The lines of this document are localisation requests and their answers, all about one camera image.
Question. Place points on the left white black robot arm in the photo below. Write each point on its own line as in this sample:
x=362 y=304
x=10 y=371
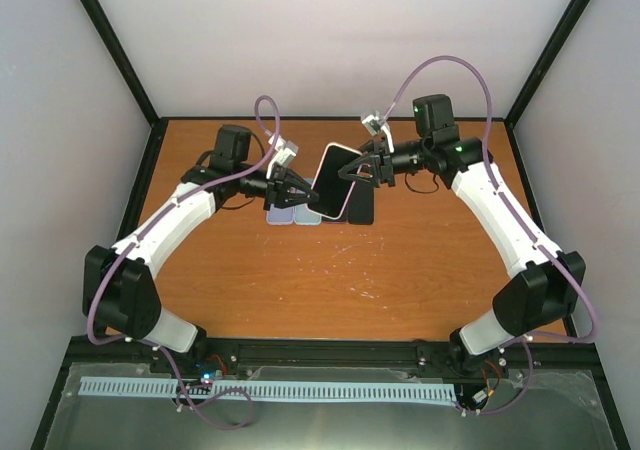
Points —
x=119 y=288

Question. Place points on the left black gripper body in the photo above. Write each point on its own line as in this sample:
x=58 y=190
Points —
x=274 y=190

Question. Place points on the light blue phone case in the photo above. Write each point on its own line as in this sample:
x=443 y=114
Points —
x=304 y=217

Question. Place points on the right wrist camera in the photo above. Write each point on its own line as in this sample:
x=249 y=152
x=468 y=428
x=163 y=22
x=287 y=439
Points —
x=377 y=127

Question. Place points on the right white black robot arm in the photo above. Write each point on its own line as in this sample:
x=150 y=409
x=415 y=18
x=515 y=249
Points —
x=543 y=279

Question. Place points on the purple phone black screen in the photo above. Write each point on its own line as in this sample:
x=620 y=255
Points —
x=343 y=219

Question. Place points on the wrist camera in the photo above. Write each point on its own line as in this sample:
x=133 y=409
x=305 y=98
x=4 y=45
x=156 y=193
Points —
x=377 y=127
x=283 y=154

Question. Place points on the black mounting rail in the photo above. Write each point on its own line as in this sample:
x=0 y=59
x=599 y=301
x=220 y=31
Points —
x=419 y=358

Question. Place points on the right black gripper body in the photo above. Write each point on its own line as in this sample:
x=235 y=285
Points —
x=384 y=168

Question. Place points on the black enclosure frame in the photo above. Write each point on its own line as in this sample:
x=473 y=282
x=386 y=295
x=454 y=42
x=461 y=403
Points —
x=44 y=435

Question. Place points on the light blue cable duct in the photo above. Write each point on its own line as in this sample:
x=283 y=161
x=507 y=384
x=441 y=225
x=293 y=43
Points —
x=273 y=391

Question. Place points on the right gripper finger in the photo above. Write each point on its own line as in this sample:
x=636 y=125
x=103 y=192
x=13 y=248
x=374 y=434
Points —
x=371 y=147
x=364 y=170

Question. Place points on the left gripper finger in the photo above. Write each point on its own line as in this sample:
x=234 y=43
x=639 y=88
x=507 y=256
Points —
x=295 y=184
x=293 y=199

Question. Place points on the lilac phone case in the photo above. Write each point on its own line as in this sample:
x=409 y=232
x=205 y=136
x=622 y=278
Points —
x=280 y=216

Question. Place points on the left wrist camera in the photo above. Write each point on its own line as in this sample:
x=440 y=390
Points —
x=283 y=154

